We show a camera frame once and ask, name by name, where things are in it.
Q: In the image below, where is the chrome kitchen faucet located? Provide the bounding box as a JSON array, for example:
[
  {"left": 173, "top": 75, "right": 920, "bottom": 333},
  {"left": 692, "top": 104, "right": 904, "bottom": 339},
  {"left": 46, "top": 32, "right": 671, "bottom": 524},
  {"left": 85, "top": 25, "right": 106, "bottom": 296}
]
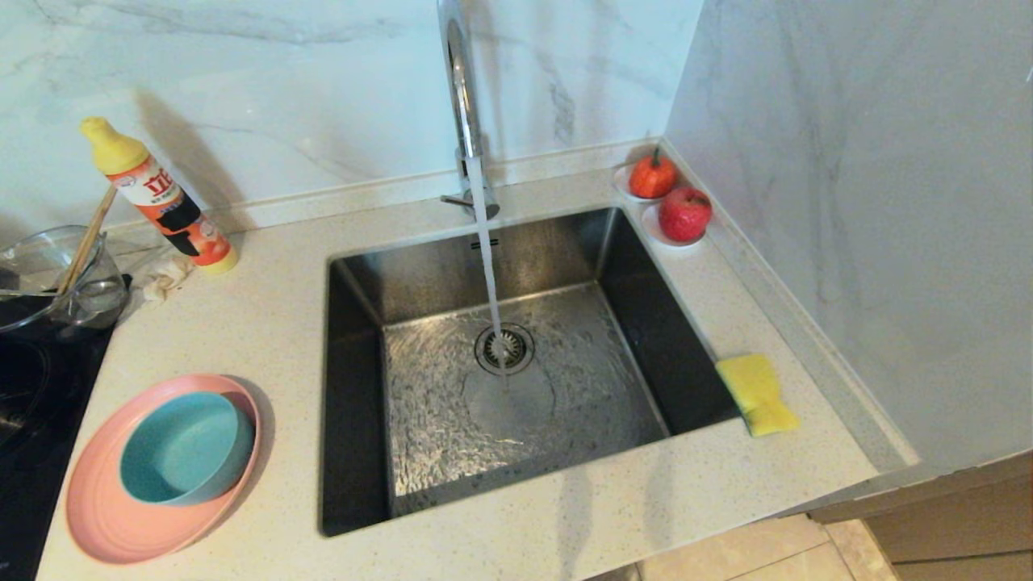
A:
[{"left": 436, "top": 0, "right": 501, "bottom": 220}]

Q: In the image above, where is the yellow-capped orange dish soap bottle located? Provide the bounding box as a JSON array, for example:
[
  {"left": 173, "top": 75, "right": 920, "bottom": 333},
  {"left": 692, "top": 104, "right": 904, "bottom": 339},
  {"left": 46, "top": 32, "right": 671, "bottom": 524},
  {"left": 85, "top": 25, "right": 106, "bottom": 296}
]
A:
[{"left": 79, "top": 117, "right": 240, "bottom": 275}]

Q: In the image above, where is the wooden chopstick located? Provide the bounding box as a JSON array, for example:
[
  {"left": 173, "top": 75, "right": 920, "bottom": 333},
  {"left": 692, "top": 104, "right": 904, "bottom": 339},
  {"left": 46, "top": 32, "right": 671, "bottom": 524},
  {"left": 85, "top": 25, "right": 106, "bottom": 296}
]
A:
[
  {"left": 61, "top": 187, "right": 119, "bottom": 296},
  {"left": 55, "top": 186, "right": 114, "bottom": 295}
]

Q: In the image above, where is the stainless steel sink basin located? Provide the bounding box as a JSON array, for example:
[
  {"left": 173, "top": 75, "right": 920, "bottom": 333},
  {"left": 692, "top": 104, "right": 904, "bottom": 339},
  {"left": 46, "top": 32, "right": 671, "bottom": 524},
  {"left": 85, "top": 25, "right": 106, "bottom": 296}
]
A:
[{"left": 319, "top": 206, "right": 743, "bottom": 538}]

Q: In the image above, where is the yellow sponge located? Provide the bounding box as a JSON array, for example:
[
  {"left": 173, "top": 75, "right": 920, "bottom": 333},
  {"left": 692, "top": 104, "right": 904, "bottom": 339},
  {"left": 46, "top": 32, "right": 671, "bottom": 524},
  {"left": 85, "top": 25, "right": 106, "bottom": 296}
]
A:
[{"left": 715, "top": 353, "right": 801, "bottom": 438}]

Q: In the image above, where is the round metal drain strainer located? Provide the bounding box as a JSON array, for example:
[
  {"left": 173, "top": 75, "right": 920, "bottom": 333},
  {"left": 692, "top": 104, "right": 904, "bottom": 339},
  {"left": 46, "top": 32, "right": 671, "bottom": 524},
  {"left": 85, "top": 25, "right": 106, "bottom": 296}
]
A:
[{"left": 475, "top": 323, "right": 535, "bottom": 377}]

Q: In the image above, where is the small white dish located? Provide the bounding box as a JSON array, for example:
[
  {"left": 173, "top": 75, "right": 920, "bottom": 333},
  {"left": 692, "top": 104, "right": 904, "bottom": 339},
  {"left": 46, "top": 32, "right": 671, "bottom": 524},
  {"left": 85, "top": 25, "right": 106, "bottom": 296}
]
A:
[
  {"left": 613, "top": 164, "right": 679, "bottom": 204},
  {"left": 642, "top": 203, "right": 708, "bottom": 248}
]

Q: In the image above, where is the orange persimmon fruit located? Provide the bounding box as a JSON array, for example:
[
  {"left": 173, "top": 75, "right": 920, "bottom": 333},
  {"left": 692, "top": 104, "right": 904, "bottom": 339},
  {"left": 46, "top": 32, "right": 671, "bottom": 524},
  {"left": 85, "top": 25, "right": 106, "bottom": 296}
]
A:
[{"left": 629, "top": 147, "right": 678, "bottom": 200}]

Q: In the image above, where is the red apple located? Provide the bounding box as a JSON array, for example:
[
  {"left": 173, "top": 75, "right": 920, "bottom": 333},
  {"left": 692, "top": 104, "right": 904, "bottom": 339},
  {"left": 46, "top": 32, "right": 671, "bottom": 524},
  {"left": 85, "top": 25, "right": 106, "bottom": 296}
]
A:
[{"left": 659, "top": 187, "right": 713, "bottom": 244}]

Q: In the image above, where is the crumpled white tissue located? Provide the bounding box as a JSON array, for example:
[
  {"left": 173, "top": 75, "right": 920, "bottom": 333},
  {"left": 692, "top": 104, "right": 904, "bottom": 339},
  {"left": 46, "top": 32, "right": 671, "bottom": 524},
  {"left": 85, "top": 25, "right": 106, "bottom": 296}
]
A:
[{"left": 141, "top": 257, "right": 194, "bottom": 303}]

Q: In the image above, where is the teal bowl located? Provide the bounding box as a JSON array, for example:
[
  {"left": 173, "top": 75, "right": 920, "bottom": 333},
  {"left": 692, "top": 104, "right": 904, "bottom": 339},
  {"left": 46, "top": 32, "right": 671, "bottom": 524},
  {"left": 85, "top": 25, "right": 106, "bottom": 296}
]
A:
[{"left": 119, "top": 391, "right": 257, "bottom": 508}]

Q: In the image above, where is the pink plate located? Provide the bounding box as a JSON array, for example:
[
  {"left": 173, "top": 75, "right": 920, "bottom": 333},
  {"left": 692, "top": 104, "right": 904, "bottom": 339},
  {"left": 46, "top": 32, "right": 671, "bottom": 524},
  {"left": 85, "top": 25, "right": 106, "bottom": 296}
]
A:
[{"left": 66, "top": 374, "right": 263, "bottom": 565}]

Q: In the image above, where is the clear glass bowl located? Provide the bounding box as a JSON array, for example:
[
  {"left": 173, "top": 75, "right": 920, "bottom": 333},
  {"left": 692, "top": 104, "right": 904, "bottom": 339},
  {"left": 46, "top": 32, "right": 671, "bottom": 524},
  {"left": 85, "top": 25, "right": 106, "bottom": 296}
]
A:
[{"left": 0, "top": 225, "right": 131, "bottom": 334}]

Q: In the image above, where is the wooden cabinet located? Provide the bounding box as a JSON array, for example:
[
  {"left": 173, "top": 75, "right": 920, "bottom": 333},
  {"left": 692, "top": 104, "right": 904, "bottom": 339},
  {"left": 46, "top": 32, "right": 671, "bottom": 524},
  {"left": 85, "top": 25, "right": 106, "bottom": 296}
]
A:
[{"left": 807, "top": 454, "right": 1033, "bottom": 581}]

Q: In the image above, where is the black induction cooktop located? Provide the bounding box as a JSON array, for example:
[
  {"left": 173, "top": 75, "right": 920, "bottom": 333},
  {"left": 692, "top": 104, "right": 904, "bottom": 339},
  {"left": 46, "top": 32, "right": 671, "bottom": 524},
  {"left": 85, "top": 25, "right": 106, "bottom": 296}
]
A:
[{"left": 0, "top": 274, "right": 134, "bottom": 581}]

